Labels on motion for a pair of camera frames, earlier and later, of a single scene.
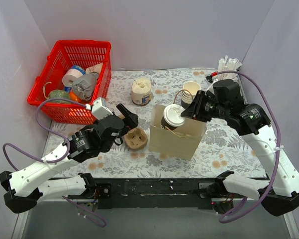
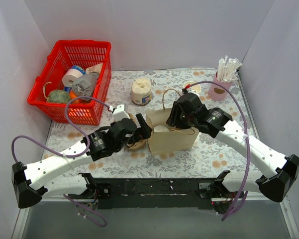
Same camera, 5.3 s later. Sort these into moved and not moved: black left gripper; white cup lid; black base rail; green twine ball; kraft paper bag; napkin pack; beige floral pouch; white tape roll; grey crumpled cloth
Moved: black left gripper; white cup lid; kraft paper bag
Not moved: black base rail; napkin pack; grey crumpled cloth; white tape roll; beige floral pouch; green twine ball
